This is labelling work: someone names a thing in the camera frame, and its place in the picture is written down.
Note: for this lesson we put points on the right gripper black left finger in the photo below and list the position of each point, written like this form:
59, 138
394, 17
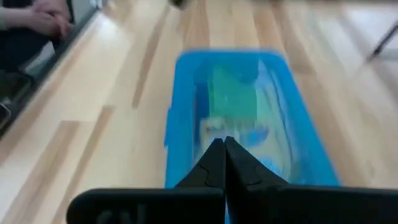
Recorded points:
211, 171

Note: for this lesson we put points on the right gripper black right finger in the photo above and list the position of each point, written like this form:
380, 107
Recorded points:
245, 174

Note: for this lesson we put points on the blue translucent pencil box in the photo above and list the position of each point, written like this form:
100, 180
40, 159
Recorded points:
186, 109

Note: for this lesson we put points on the green sticky note pad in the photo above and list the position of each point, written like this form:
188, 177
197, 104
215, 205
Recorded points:
233, 93

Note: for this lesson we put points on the wooden shelf riser black legs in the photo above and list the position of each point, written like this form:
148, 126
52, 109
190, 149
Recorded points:
382, 43

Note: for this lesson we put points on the person's hand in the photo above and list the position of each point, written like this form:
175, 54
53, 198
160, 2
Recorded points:
53, 26
46, 4

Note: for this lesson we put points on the smartphone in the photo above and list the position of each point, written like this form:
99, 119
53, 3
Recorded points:
3, 115

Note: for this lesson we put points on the person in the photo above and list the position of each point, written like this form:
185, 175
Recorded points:
18, 46

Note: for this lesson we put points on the black table edge rail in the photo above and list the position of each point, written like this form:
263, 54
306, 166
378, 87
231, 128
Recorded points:
66, 46

